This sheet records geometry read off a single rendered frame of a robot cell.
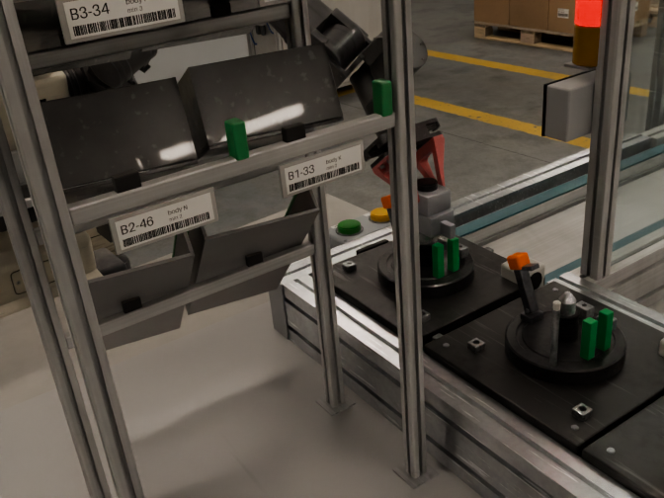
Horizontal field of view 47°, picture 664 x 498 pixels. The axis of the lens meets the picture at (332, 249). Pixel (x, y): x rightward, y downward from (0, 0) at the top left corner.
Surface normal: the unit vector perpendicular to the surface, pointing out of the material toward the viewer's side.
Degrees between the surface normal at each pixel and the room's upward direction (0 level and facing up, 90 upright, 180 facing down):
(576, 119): 90
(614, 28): 90
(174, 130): 65
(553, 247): 0
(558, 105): 90
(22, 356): 0
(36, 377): 0
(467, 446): 90
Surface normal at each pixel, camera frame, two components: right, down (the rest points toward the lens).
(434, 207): 0.57, 0.34
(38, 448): -0.08, -0.88
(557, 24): -0.78, 0.34
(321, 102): 0.34, -0.02
